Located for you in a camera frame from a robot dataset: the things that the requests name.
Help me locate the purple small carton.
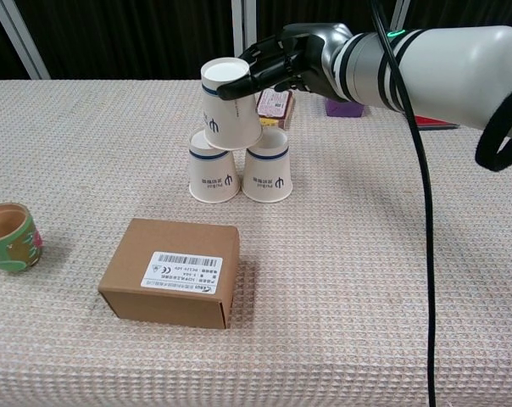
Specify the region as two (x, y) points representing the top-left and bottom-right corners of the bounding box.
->
(326, 98), (365, 119)

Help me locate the brown green ceramic cup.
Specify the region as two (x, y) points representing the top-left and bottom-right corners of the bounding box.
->
(0, 203), (44, 273)

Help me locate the brown cardboard box white label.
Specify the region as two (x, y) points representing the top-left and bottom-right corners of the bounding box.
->
(97, 218), (241, 331)

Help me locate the beige waffle tablecloth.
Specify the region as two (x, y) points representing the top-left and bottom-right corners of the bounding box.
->
(0, 78), (512, 407)

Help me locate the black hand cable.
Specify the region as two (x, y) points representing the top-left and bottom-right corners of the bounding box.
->
(369, 0), (437, 407)

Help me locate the white frame post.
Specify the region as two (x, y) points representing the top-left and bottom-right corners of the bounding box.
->
(231, 0), (257, 57)
(390, 0), (413, 31)
(0, 0), (52, 81)

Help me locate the white paper cup blue print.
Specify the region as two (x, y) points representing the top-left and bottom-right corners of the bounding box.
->
(242, 126), (294, 204)
(187, 129), (241, 204)
(200, 57), (264, 151)

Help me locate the maroon printed packet box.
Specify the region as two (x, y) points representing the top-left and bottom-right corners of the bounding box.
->
(255, 87), (296, 131)

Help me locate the red flat case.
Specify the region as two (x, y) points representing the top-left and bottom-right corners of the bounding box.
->
(412, 113), (460, 131)

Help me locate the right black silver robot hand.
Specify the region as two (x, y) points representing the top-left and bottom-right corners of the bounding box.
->
(216, 22), (354, 103)

